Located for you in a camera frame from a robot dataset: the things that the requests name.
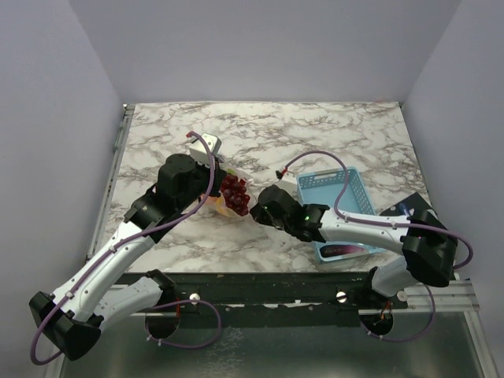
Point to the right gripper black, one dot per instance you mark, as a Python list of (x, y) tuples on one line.
[(258, 213)]

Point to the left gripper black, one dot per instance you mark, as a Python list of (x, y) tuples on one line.
[(217, 179)]

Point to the clear zip top bag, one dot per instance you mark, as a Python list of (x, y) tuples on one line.
[(228, 168)]

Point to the dark red grapes bunch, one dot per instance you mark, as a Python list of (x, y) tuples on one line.
[(235, 194)]

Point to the yellow bell pepper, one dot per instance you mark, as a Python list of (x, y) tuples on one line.
[(220, 207)]

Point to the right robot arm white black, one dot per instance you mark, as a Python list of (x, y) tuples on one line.
[(426, 249)]

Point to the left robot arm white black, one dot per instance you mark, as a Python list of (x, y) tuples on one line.
[(74, 315)]

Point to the light blue plastic basket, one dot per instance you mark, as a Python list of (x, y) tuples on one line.
[(322, 187)]

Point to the long purple eggplant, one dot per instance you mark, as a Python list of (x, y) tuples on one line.
[(336, 250)]

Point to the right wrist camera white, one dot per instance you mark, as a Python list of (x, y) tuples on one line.
[(286, 180)]

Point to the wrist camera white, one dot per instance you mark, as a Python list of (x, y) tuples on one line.
[(202, 146), (286, 180)]

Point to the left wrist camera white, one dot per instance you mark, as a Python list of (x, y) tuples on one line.
[(202, 146)]

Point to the black mounting rail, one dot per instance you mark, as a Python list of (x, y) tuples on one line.
[(272, 300)]

